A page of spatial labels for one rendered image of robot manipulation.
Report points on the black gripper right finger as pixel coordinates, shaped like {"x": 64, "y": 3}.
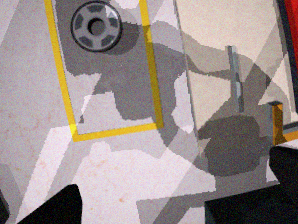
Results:
{"x": 284, "y": 163}

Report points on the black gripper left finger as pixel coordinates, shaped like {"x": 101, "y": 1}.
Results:
{"x": 63, "y": 208}

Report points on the black tyre with grey hub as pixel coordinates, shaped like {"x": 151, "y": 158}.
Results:
{"x": 85, "y": 16}

